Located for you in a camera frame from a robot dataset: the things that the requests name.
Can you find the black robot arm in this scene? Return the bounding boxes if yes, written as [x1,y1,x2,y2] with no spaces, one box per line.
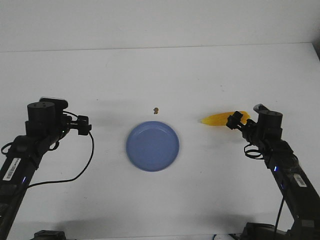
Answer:
[226,104,320,240]
[0,97,92,240]

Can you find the small brown crumb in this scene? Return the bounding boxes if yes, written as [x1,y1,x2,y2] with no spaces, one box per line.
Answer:
[153,107,159,115]

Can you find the blue round plate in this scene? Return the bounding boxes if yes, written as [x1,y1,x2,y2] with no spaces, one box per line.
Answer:
[125,121,180,172]

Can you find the yellow corn cob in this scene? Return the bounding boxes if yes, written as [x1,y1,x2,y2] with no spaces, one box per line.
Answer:
[200,111,251,127]

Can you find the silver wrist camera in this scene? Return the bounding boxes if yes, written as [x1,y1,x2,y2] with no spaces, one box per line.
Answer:
[253,103,269,114]
[39,96,69,110]

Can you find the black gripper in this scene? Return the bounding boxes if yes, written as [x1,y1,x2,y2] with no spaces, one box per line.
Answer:
[66,115,92,136]
[226,111,255,137]

